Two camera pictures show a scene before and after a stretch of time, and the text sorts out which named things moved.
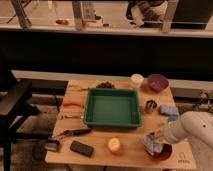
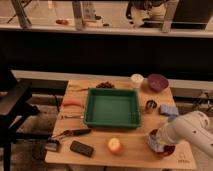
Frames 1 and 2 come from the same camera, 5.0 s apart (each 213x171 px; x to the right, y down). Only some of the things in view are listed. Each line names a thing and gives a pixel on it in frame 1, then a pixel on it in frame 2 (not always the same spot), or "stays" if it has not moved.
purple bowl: [157, 82] stays
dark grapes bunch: [105, 85] stays
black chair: [16, 105] stays
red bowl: [164, 153] to [157, 146]
